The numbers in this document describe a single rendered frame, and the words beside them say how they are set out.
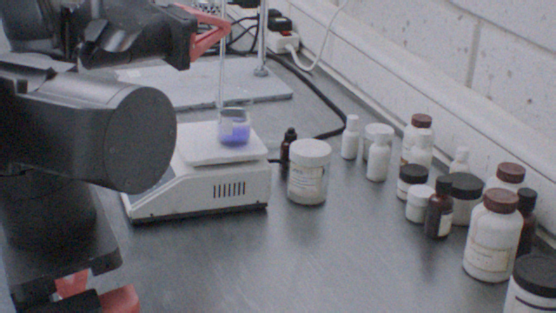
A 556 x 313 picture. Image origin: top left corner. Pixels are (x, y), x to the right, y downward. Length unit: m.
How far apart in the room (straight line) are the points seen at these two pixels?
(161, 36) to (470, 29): 0.53
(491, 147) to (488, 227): 0.23
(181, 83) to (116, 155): 1.14
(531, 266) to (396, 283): 0.16
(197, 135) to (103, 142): 0.76
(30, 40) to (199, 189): 0.33
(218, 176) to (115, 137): 0.70
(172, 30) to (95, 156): 0.63
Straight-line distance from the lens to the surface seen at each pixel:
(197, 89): 1.52
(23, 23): 0.90
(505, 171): 1.12
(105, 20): 0.91
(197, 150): 1.11
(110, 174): 0.41
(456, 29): 1.36
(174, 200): 1.10
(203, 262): 1.04
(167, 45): 1.02
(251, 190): 1.13
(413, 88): 1.39
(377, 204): 1.20
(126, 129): 0.41
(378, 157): 1.24
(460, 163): 1.23
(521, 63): 1.24
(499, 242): 1.04
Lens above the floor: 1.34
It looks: 25 degrees down
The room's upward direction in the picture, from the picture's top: 3 degrees clockwise
